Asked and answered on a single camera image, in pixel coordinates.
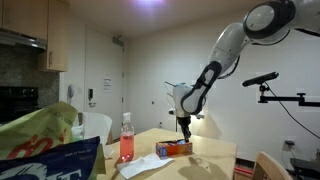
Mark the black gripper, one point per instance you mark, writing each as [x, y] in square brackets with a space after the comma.
[184, 123]

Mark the orange blue ziplock bag box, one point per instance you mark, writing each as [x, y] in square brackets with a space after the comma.
[172, 148]

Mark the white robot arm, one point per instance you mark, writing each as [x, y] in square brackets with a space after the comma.
[265, 24]

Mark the blue snack bag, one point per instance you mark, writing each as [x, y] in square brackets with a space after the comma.
[73, 161]

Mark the green chip bag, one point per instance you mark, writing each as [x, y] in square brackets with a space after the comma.
[40, 131]

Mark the white paper towel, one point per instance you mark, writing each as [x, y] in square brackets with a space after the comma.
[135, 167]

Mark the pink liquid spray bottle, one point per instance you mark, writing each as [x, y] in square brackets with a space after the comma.
[127, 138]

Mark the white chair back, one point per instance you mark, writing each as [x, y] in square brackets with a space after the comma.
[97, 124]

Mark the white door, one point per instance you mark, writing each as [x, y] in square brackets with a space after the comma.
[104, 77]

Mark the black oven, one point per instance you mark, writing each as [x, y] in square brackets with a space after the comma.
[16, 102]

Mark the wooden upper cabinet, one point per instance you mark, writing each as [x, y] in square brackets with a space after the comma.
[45, 19]

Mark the steel range hood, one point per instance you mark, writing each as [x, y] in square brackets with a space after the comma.
[11, 38]

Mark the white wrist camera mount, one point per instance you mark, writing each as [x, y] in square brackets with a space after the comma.
[171, 111]

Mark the black stereo camera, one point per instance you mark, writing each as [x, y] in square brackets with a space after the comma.
[260, 79]

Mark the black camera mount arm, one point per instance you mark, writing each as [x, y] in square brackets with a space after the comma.
[300, 99]

